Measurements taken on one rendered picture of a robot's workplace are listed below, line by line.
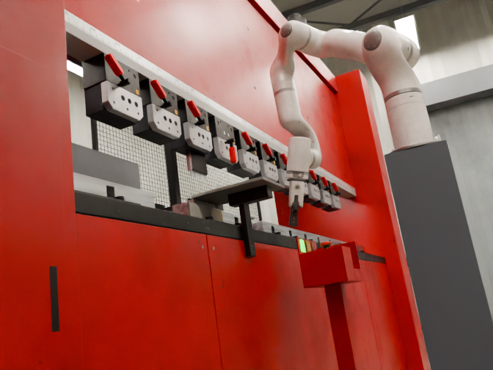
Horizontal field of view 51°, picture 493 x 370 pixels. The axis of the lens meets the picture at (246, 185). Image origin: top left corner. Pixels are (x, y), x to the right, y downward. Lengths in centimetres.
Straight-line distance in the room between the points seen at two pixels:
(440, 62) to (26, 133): 915
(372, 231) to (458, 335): 229
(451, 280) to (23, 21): 121
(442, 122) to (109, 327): 857
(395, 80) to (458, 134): 761
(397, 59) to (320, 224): 234
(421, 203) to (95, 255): 93
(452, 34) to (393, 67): 829
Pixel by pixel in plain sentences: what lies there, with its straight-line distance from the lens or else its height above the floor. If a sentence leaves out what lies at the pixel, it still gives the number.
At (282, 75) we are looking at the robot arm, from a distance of 204.
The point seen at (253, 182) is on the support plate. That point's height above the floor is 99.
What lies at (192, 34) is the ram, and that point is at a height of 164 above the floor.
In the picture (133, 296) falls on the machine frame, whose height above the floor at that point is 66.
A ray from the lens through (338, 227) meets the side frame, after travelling 383.
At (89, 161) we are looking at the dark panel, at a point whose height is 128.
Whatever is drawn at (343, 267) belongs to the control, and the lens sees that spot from 179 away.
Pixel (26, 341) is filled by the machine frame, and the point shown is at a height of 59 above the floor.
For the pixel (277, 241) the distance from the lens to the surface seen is 193.
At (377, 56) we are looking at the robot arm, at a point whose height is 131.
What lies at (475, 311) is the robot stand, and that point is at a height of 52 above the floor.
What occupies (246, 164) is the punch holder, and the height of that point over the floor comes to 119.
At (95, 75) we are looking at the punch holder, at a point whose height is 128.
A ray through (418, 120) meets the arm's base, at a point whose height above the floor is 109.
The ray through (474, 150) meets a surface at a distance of 923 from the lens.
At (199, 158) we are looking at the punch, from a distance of 183.
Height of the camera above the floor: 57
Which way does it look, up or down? 15 degrees up
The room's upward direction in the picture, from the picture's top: 8 degrees counter-clockwise
